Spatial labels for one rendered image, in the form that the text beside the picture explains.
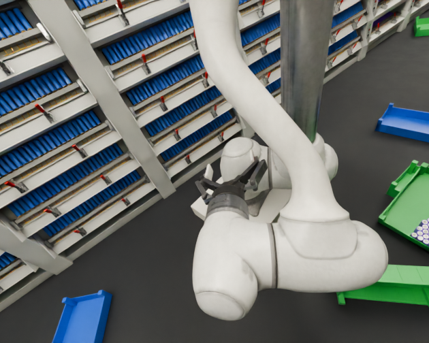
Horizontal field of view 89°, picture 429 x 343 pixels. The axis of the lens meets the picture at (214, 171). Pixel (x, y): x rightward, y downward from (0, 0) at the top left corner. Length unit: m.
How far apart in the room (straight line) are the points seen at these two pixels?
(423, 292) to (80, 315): 1.40
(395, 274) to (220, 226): 0.66
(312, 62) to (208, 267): 0.46
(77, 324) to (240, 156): 1.06
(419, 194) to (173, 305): 1.16
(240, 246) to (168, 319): 0.81
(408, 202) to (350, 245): 0.92
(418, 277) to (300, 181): 0.64
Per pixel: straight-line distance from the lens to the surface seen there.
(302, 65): 0.56
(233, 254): 0.34
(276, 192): 0.94
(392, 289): 1.12
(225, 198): 0.44
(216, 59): 0.39
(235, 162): 0.73
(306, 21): 0.53
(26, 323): 1.57
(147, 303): 1.18
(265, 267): 0.35
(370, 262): 0.39
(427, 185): 1.31
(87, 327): 1.31
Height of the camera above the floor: 1.01
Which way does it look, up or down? 44 degrees down
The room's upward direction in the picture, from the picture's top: 20 degrees counter-clockwise
